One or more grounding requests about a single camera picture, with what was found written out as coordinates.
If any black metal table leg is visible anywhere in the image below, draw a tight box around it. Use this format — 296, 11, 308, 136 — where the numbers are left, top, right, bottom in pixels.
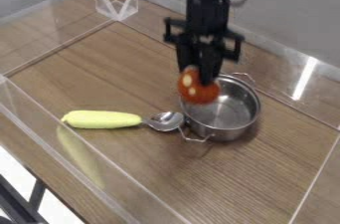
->
0, 175, 49, 224

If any clear acrylic enclosure wall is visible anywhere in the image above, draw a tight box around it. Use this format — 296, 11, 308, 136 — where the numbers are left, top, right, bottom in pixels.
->
0, 0, 340, 224

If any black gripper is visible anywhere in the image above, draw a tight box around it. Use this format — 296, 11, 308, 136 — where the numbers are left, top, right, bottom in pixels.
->
164, 0, 245, 86

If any small steel pot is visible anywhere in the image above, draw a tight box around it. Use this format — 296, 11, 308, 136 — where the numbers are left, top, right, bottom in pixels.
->
178, 73, 261, 142

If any spoon with yellow handle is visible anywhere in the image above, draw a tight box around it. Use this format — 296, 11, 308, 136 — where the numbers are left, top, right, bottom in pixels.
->
61, 111, 184, 131

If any red toy mushroom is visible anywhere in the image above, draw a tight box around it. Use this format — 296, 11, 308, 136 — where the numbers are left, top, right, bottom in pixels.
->
176, 66, 220, 105

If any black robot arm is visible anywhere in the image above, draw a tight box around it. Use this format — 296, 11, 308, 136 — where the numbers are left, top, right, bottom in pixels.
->
164, 0, 246, 86

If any clear acrylic corner bracket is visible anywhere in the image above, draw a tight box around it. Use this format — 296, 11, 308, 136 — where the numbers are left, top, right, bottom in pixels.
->
94, 0, 140, 22

